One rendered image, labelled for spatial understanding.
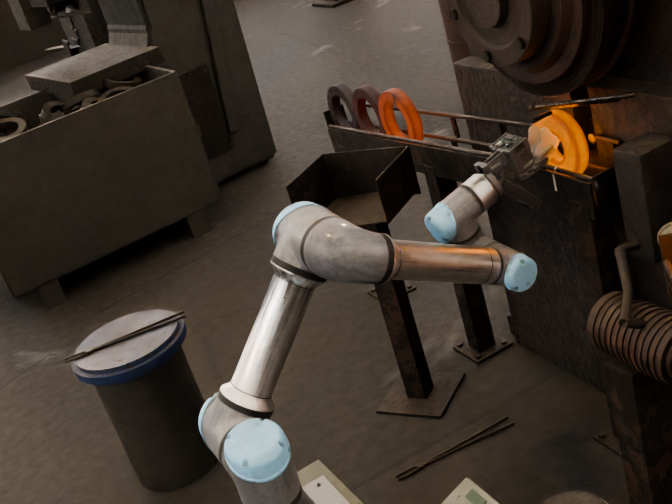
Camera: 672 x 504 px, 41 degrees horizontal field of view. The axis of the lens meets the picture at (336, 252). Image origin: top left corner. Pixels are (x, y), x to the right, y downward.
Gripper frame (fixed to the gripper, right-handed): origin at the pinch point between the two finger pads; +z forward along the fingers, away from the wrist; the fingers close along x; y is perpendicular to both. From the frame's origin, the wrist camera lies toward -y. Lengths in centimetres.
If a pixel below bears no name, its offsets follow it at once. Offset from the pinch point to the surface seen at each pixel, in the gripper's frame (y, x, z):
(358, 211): -8, 47, -34
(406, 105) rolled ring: 0, 61, -2
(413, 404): -65, 43, -51
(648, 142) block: 3.5, -27.5, 0.9
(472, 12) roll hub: 34.8, 0.8, -5.0
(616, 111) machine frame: 4.4, -13.8, 6.6
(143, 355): -8, 61, -99
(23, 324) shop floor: -43, 226, -134
